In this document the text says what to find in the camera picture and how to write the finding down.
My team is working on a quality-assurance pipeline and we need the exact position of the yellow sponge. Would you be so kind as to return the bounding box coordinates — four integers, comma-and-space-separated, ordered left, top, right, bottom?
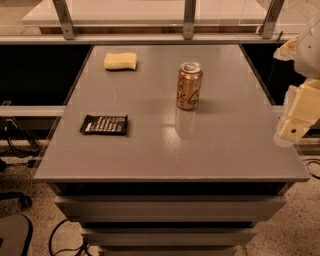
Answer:
103, 53, 137, 70

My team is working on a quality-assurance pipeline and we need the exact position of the black office chair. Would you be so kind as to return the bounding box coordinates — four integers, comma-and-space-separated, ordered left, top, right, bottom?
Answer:
0, 192, 33, 256

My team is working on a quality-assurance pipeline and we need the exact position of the black rxbar chocolate wrapper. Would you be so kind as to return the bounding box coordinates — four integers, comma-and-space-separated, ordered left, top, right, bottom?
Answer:
80, 115, 128, 136

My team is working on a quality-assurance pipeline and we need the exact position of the black cables left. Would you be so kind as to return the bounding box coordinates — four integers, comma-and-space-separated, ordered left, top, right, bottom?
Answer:
0, 116, 43, 168

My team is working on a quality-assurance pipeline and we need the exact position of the gold soda can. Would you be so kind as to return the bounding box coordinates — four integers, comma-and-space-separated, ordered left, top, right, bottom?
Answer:
176, 62, 203, 110

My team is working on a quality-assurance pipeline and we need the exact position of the black floor cable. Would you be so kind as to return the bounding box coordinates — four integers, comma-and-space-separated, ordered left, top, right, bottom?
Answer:
48, 218, 93, 256

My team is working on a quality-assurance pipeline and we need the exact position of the metal railing post left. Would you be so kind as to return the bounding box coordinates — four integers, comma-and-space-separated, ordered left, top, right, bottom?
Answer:
52, 0, 76, 40

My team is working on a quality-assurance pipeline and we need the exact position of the grey drawer cabinet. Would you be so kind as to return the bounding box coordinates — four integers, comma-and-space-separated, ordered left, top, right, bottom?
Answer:
46, 181, 294, 256

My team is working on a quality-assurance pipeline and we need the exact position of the metal railing post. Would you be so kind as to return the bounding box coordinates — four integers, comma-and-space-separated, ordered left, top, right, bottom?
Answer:
52, 0, 76, 40
183, 0, 196, 40
259, 0, 285, 39

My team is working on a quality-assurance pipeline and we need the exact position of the metal railing post middle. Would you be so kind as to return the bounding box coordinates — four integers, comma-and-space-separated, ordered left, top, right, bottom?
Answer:
183, 0, 196, 40

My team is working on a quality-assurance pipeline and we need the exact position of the metal railing post right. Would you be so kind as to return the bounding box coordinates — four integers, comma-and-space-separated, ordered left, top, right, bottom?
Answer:
259, 0, 285, 39

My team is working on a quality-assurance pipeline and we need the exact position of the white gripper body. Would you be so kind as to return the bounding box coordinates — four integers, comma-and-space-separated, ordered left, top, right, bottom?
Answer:
294, 16, 320, 79

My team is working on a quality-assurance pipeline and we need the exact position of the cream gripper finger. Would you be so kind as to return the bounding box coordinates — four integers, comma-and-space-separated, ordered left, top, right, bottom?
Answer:
273, 35, 298, 61
273, 79, 320, 147

